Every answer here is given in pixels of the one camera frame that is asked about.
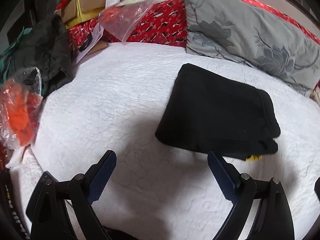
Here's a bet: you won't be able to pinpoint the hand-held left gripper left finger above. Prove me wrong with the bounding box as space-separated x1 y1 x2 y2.
26 149 117 240

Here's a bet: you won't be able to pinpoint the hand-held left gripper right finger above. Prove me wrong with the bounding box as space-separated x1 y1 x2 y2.
207 150 295 240

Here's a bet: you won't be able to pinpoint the black pants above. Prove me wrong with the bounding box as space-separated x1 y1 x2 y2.
155 63 281 161

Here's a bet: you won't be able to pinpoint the white quilted bed cover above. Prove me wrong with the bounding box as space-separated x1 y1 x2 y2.
10 41 320 240

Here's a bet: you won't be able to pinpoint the white cloth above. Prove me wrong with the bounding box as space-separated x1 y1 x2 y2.
5 146 28 169

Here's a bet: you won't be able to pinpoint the orange cloth in plastic bag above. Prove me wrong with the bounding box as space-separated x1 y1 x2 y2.
0 67 44 150

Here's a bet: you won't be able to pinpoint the small black object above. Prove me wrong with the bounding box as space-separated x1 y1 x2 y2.
79 34 93 52

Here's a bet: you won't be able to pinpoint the dark green garment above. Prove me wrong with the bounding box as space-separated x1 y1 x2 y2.
12 0 75 97

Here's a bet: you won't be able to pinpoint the white paper sheet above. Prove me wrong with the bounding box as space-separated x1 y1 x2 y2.
75 24 106 63

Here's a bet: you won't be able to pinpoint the grey floral pillow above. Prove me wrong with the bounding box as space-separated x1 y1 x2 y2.
181 0 320 97

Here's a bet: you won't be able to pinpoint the teal cloth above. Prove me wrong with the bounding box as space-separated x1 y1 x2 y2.
0 27 33 80

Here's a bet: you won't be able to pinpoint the clear plastic bag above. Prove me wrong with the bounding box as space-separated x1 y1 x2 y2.
98 0 185 42

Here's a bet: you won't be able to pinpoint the red patterned blanket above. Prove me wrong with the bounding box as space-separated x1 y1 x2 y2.
67 0 320 90

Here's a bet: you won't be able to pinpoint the cardboard box with yellow tape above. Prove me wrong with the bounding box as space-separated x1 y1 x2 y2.
61 0 109 29

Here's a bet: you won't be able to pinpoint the dark wooden furniture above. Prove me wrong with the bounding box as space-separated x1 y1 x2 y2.
6 0 52 43

